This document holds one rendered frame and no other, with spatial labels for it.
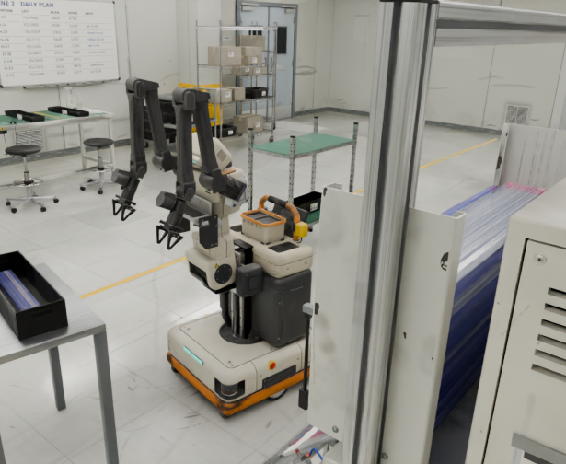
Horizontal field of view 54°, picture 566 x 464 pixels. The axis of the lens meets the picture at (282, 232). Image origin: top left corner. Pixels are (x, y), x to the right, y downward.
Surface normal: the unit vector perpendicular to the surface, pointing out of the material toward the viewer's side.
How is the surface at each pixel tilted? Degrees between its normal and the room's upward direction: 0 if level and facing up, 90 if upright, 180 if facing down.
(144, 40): 90
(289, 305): 90
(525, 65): 90
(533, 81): 90
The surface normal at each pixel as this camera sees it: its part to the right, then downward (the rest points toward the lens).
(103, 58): 0.77, 0.25
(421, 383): -0.63, 0.25
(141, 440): 0.03, -0.94
